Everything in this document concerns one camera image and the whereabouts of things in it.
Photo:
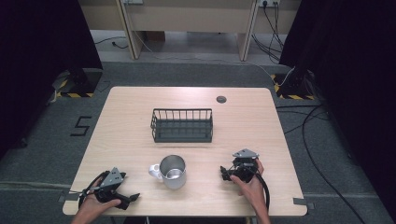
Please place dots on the grey tape strip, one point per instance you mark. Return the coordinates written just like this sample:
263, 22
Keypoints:
302, 202
70, 196

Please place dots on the person's left hand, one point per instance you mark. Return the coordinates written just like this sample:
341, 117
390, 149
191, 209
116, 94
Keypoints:
91, 207

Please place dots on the black curtain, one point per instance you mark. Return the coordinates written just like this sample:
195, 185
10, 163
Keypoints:
358, 77
37, 56

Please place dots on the person's right hand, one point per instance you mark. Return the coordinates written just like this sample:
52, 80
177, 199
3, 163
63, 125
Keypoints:
253, 191

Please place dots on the white wall socket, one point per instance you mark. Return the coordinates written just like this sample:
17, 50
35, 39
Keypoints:
269, 2

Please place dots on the round grey table grommet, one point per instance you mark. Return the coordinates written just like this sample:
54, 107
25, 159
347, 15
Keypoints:
221, 99

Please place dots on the black stand base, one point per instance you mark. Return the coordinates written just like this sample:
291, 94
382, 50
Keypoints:
85, 82
294, 87

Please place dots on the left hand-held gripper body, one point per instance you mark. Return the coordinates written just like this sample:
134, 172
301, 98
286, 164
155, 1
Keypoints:
112, 180

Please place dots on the beige wooden desk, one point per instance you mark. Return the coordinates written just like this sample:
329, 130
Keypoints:
193, 18

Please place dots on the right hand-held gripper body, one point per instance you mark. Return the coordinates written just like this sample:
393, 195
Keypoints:
246, 169

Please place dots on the yellow black hazard tape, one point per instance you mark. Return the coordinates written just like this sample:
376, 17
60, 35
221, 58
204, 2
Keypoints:
295, 97
74, 95

